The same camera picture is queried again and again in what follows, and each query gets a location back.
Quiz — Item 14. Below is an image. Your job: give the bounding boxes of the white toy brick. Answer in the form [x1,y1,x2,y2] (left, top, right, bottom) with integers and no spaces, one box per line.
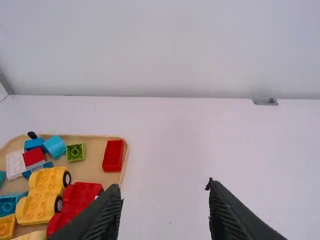
[5,149,28,181]

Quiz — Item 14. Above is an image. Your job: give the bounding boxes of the red toy car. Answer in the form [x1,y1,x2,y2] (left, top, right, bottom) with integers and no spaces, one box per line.
[46,181,105,240]

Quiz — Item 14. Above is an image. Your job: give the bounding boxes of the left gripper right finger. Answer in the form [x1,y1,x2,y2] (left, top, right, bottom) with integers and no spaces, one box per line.
[203,177,288,240]

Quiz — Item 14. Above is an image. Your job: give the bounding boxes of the light blue toy brick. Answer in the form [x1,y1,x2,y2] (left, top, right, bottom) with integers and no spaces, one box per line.
[41,134,67,160]

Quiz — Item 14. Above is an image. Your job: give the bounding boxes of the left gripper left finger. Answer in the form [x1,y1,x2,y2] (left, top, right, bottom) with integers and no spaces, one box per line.
[47,183,125,240]

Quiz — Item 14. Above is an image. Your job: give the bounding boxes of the yellow toy car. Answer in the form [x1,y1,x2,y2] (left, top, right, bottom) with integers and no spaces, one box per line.
[15,166,72,227]

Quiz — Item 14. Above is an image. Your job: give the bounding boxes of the yellow toy brick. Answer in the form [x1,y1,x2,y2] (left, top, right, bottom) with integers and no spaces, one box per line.
[0,214,17,240]

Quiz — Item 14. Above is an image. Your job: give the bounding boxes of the tan tray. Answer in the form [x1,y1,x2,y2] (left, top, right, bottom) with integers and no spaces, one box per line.
[0,134,130,240]

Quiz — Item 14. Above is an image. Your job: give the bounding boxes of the green toy brick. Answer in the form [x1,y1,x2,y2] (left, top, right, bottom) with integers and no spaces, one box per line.
[65,142,87,162]

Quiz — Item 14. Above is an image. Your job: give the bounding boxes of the long red toy brick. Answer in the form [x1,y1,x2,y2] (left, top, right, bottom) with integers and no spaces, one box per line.
[101,139,125,173]

